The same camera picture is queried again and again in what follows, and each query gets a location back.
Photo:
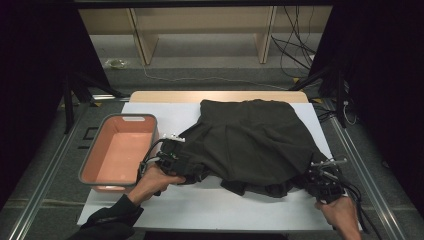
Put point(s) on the short aluminium bar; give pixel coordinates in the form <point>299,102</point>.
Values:
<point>106,97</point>

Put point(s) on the aluminium floor rail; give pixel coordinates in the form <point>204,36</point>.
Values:
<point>372,190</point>
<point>39,193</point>

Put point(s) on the crumpled clear plastic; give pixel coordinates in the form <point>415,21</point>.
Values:
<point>116,63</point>

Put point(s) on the black tripod stand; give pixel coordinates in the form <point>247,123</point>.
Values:
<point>340,100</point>
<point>68,106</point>

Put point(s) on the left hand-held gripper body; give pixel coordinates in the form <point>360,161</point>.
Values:
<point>171,156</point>

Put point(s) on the beige wooden shelf unit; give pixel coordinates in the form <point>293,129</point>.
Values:
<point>146,43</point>

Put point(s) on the person's right hand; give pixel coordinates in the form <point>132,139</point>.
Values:
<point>341,215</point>

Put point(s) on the orange basket with grey rim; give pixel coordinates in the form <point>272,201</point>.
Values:
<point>123,153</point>

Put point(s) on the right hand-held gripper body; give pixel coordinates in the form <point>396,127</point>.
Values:
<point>326,186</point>

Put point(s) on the dark pleated skirt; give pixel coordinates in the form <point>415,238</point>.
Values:
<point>253,143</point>

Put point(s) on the black curtain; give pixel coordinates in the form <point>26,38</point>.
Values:
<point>33,83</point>
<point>390,83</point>

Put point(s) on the person's left hand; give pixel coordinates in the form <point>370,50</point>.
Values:
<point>153,183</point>

